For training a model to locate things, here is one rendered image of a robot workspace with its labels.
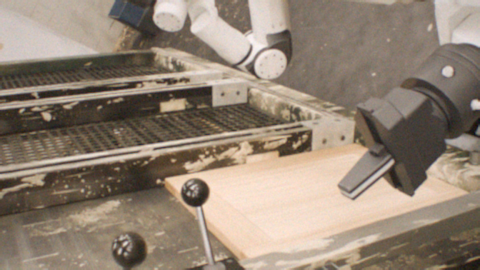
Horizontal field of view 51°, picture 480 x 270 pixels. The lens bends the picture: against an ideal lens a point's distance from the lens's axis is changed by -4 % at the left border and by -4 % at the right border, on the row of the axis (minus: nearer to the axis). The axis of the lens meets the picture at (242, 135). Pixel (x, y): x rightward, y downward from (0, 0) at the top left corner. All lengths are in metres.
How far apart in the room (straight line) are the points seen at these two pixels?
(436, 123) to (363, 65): 2.18
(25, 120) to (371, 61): 1.79
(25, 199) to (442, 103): 0.72
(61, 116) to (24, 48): 3.16
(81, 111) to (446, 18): 1.11
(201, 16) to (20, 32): 3.51
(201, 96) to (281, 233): 0.86
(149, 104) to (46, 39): 3.15
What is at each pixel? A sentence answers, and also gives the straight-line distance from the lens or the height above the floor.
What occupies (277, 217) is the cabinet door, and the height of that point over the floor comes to 1.21.
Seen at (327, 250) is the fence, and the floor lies 1.24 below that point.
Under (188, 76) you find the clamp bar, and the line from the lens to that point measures 1.79.
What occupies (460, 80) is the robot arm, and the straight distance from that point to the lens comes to 0.58.
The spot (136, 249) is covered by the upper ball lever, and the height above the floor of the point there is 1.55.
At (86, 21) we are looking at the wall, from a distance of 6.13.
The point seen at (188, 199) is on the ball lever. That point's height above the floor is 1.45.
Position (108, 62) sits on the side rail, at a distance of 2.47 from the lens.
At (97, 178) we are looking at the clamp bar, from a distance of 1.01.
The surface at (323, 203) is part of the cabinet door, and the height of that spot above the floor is 1.13.
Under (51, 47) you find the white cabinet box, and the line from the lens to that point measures 4.67.
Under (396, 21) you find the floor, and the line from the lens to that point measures 2.75.
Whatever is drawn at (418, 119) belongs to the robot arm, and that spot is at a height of 1.37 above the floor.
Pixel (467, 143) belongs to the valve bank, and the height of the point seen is 0.74.
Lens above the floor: 1.79
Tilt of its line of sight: 33 degrees down
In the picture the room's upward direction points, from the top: 64 degrees counter-clockwise
